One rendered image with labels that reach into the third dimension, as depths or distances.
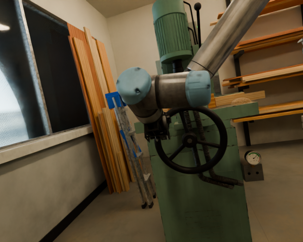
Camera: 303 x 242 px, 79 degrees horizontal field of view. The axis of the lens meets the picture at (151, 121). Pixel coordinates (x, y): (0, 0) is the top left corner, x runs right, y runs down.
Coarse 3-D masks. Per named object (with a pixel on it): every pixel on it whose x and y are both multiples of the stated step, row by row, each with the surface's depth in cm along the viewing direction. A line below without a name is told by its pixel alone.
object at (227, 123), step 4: (224, 120) 88; (228, 120) 88; (224, 124) 88; (228, 124) 88; (172, 128) 93; (192, 128) 91; (196, 128) 91; (204, 128) 90; (208, 128) 90; (212, 128) 89; (216, 128) 89; (172, 132) 93; (176, 132) 93; (180, 132) 92; (184, 132) 92; (196, 132) 91
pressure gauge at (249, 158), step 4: (248, 152) 83; (252, 152) 81; (256, 152) 81; (244, 156) 84; (248, 156) 82; (252, 156) 82; (256, 156) 81; (260, 156) 81; (248, 160) 82; (252, 160) 82; (256, 160) 82; (260, 160) 81; (252, 164) 82; (256, 164) 82
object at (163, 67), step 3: (186, 15) 117; (186, 18) 118; (153, 21) 121; (153, 24) 122; (189, 33) 119; (156, 36) 122; (189, 36) 119; (156, 39) 123; (189, 39) 119; (192, 51) 120; (159, 54) 123; (192, 54) 120; (192, 57) 120; (189, 60) 120; (162, 66) 124; (165, 66) 123; (162, 69) 124; (165, 69) 124; (162, 72) 124; (165, 72) 124
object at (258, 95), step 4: (256, 92) 98; (260, 92) 98; (264, 92) 98; (232, 96) 101; (236, 96) 100; (240, 96) 100; (244, 96) 99; (248, 96) 99; (252, 96) 99; (256, 96) 98; (260, 96) 98; (264, 96) 98; (216, 100) 102; (220, 100) 102; (224, 100) 101; (228, 100) 101; (232, 100) 101; (216, 104) 102; (220, 104) 102; (224, 104) 102
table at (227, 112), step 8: (240, 104) 87; (248, 104) 85; (256, 104) 85; (216, 112) 88; (224, 112) 87; (232, 112) 87; (240, 112) 86; (248, 112) 86; (256, 112) 85; (176, 120) 92; (208, 120) 80; (136, 128) 96; (176, 128) 83
